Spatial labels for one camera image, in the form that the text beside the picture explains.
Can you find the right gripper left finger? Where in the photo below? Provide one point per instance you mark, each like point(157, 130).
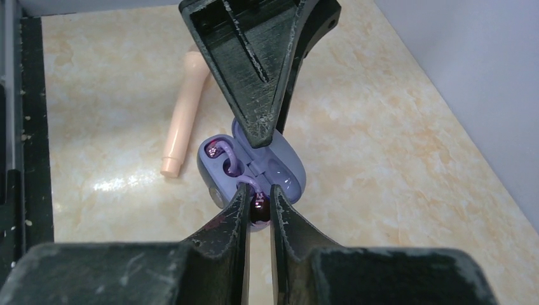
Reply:
point(211, 266)

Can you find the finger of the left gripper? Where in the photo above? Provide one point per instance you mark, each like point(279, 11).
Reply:
point(249, 48)
point(322, 19)

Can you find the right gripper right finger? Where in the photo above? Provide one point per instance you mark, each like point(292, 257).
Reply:
point(310, 268)

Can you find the grey earbud charging case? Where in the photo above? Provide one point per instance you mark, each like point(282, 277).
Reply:
point(222, 158)

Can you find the pink tapered wooden leg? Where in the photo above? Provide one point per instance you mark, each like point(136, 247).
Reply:
point(196, 72)

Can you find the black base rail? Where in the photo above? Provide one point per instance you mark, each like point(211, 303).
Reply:
point(26, 203)

